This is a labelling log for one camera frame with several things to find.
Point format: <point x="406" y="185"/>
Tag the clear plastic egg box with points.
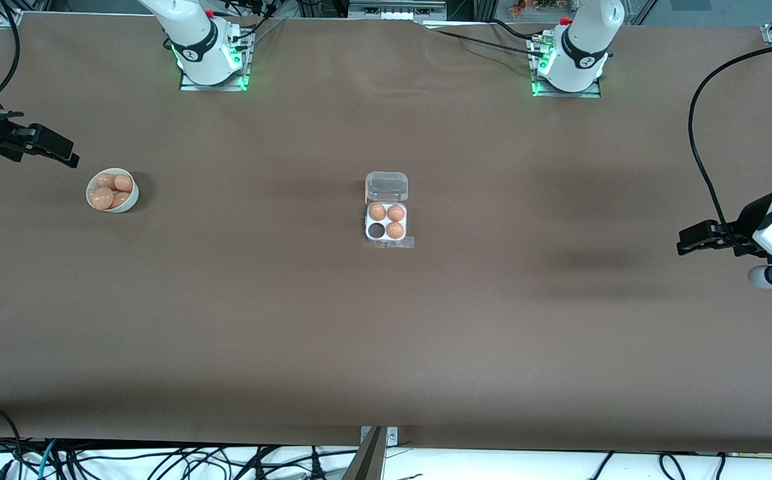
<point x="386" y="186"/>

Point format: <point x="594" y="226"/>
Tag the white bowl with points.
<point x="134" y="198"/>

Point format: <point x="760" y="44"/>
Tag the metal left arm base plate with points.
<point x="592" y="93"/>

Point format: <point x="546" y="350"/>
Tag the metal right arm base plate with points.
<point x="189" y="85"/>

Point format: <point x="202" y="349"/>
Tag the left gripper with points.
<point x="746" y="223"/>

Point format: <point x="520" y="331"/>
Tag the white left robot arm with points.
<point x="582" y="40"/>

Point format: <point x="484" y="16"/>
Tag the grey control box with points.
<point x="392" y="8"/>

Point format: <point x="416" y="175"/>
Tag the clear plastic egg carton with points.
<point x="407" y="242"/>

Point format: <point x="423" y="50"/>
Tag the brown egg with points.
<point x="396" y="212"/>
<point x="377" y="211"/>
<point x="120" y="199"/>
<point x="100" y="198"/>
<point x="123" y="182"/>
<point x="106" y="179"/>
<point x="394" y="230"/>

